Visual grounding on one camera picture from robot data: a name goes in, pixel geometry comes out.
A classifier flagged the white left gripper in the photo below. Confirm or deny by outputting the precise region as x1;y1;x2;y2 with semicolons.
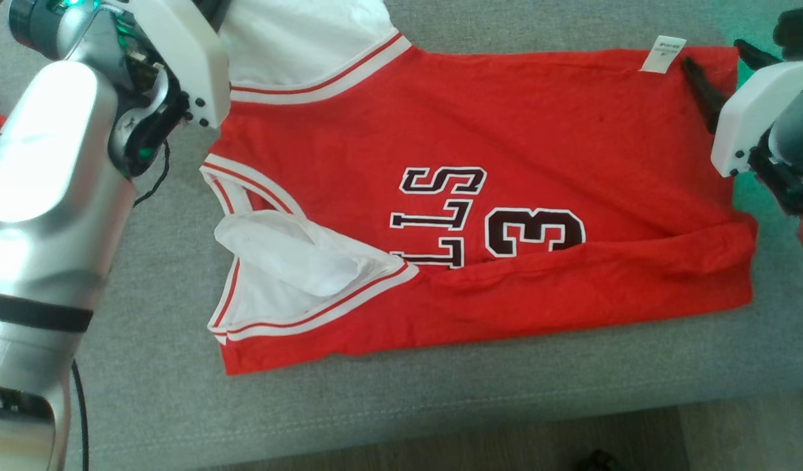
114;0;233;129

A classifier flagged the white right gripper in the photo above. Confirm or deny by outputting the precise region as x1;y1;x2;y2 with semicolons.
679;39;803;179

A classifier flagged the red basketball jersey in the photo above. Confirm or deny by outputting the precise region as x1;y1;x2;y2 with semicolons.
199;0;759;377

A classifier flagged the grey sofa chaise seat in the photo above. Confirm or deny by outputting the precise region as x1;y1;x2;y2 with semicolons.
0;0;803;471

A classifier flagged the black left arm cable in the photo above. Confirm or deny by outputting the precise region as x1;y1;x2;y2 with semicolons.
70;139;172;471

